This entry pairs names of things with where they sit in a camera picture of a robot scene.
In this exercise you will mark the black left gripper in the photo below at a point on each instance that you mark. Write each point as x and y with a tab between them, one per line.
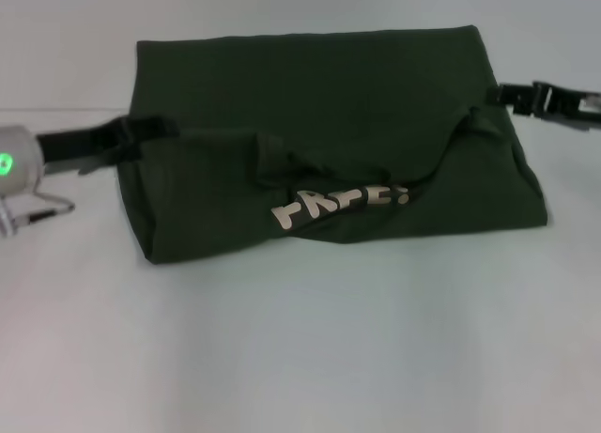
80	144

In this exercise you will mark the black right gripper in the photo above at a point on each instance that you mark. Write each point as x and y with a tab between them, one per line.
573	102

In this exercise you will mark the dark green t-shirt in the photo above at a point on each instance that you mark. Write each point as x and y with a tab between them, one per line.
328	137

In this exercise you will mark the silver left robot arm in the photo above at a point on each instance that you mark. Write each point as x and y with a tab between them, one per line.
19	160

